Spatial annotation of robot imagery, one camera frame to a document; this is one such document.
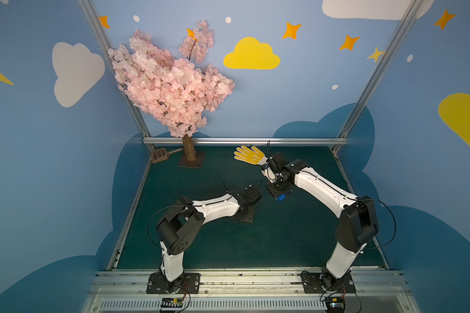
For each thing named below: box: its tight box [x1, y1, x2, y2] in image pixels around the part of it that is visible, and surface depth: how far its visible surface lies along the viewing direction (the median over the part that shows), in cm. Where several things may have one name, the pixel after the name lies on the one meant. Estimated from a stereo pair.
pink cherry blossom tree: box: [107, 19, 236, 162], surface depth 76 cm
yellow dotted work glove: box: [233, 144, 269, 166], surface depth 122 cm
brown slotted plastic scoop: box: [150, 147, 184, 164], surface depth 117 cm
